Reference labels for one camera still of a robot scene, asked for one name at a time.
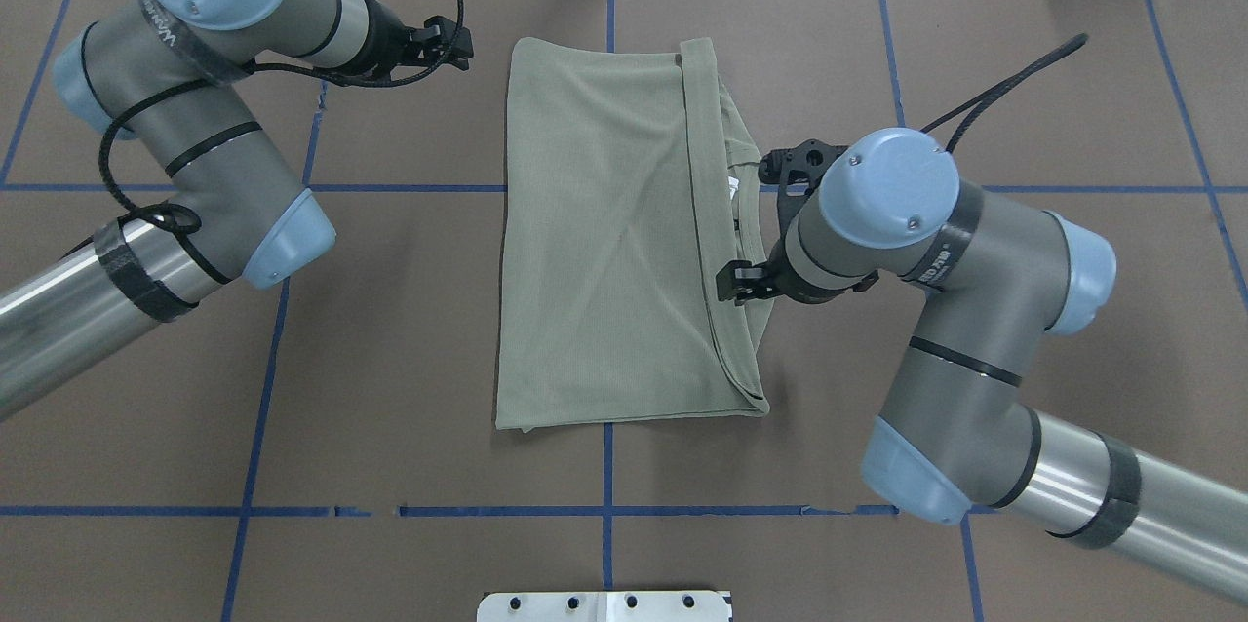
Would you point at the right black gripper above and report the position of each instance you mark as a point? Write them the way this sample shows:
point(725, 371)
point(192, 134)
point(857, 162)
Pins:
point(798, 292)

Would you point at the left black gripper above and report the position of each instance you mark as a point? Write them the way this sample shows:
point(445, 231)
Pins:
point(388, 38)

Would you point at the olive green long-sleeve shirt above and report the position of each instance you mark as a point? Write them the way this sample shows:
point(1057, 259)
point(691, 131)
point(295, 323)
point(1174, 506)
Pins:
point(617, 220)

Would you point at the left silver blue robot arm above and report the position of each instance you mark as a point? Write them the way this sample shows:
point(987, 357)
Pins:
point(206, 196)

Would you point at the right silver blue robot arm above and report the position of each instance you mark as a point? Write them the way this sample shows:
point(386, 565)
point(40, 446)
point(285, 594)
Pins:
point(997, 277)

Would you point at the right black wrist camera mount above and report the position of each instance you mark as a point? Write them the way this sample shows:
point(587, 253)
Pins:
point(796, 172)

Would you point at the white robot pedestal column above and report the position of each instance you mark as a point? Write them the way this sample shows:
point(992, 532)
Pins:
point(673, 605)

